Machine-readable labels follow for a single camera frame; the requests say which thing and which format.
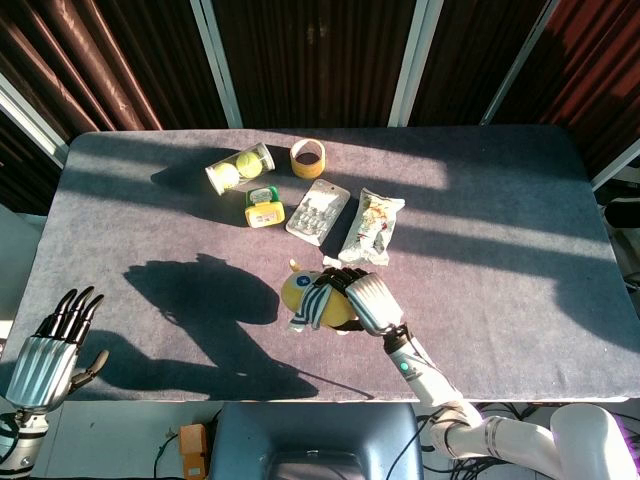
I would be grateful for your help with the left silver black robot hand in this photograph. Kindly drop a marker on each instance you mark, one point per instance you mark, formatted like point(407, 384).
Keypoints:
point(42, 367)

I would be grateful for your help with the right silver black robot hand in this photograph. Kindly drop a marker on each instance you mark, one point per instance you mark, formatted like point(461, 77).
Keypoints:
point(372, 300)

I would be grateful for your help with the yellow plush toy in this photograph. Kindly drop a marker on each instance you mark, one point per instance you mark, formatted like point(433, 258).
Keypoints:
point(305, 300)

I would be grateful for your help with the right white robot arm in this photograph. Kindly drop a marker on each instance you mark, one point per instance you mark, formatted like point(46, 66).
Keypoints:
point(440, 390)

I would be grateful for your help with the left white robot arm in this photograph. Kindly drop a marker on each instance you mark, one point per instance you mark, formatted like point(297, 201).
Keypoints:
point(20, 440)

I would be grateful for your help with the white printed snack bag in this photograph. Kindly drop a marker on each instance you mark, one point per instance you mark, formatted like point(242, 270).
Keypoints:
point(370, 225)

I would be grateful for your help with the white blister pack of clips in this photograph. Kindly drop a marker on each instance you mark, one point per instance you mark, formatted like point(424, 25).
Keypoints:
point(316, 212)

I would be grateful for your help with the grey-blue table cloth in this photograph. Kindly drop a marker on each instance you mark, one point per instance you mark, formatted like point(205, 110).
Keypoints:
point(475, 325)

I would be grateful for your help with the yellow plastic box with label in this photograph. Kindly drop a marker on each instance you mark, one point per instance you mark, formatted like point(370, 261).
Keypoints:
point(264, 216)

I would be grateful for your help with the yellow tape roll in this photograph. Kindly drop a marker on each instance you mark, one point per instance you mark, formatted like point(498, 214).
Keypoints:
point(309, 171)

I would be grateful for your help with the blue-grey robot torso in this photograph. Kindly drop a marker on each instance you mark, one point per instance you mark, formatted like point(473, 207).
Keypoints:
point(315, 435)

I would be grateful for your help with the orange box on floor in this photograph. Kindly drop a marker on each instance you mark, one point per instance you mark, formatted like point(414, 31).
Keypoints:
point(192, 450)

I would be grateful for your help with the yellow-green tennis ball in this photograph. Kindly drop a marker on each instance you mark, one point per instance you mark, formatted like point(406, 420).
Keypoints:
point(249, 164)
point(225, 175)

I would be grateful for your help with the clear plastic tennis ball tube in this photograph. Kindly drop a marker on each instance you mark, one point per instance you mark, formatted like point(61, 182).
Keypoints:
point(220, 186)

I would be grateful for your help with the dark brown curtain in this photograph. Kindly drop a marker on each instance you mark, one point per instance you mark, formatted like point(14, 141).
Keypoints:
point(590, 75)
point(315, 60)
point(100, 65)
point(465, 60)

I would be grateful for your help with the white frame post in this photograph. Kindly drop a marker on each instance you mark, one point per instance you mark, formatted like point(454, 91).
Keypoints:
point(617, 170)
point(30, 125)
point(217, 65)
point(412, 65)
point(515, 65)

